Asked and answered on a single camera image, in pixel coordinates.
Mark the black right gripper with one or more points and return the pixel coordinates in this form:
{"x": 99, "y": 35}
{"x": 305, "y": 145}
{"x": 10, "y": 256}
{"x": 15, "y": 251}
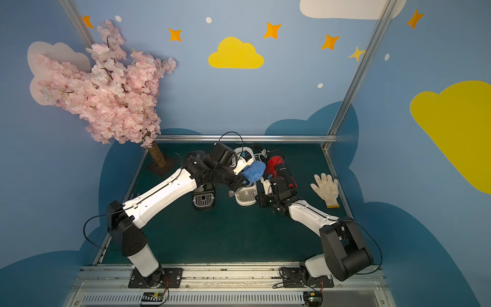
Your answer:
{"x": 279, "y": 173}

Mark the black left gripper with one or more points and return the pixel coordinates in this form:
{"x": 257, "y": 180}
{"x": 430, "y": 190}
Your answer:
{"x": 233, "y": 180}

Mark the red coffee machine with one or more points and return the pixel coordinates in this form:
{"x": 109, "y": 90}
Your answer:
{"x": 276, "y": 167}

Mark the black coffee machine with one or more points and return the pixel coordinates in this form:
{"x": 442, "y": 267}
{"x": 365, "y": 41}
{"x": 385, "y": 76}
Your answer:
{"x": 204, "y": 197}

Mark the blue microfibre cloth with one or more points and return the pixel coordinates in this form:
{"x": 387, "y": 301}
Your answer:
{"x": 254, "y": 172}

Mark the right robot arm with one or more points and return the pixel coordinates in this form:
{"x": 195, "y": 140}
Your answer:
{"x": 345, "y": 252}

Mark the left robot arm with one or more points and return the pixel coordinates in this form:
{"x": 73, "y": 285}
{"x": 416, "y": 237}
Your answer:
{"x": 126, "y": 221}

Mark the white coffee machine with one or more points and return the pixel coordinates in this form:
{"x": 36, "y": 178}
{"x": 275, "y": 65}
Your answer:
{"x": 247, "y": 196}

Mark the white knit work glove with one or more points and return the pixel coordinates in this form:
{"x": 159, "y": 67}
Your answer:
{"x": 326, "y": 187}

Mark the pink cherry blossom tree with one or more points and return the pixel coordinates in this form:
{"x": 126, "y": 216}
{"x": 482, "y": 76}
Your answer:
{"x": 118, "y": 101}

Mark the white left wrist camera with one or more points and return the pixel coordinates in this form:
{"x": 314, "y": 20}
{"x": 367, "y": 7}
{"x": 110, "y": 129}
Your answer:
{"x": 243, "y": 160}

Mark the aluminium frame rail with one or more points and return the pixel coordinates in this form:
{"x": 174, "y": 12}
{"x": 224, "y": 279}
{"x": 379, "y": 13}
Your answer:
{"x": 234, "y": 138}

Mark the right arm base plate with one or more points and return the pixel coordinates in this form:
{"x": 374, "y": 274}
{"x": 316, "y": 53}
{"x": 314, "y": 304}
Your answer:
{"x": 298, "y": 277}

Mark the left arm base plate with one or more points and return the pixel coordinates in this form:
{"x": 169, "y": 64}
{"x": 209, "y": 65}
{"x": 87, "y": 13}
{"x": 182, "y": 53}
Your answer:
{"x": 162, "y": 278}

